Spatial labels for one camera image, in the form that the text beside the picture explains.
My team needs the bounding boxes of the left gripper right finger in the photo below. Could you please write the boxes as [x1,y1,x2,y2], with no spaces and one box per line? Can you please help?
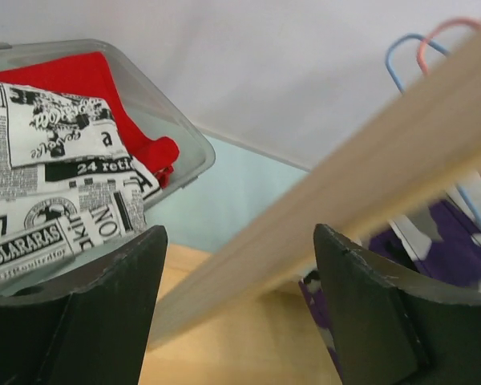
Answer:
[313,225,481,384]

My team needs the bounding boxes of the red trousers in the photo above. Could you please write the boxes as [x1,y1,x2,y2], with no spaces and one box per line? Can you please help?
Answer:
[0,52,180,188]

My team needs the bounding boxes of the black white print trousers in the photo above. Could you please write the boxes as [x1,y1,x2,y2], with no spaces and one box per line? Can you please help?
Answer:
[0,83,161,290]

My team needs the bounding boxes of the wooden clothes rack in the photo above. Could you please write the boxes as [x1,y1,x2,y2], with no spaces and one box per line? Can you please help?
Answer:
[143,7,481,385]

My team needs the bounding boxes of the purple camouflage trousers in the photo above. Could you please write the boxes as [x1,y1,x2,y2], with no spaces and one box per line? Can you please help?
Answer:
[300,199,481,382]

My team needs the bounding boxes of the light blue wire hanger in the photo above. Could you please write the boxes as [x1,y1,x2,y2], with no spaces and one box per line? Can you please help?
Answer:
[385,33,481,241]

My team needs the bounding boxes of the pink wire hanger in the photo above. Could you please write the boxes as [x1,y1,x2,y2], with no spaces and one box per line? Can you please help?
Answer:
[417,16,481,201]

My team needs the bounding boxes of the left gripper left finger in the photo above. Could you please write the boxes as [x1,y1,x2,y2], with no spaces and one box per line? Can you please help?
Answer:
[0,225,168,384]

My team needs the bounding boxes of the clear plastic bin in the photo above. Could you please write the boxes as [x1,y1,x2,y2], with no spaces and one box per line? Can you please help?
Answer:
[0,41,215,291]

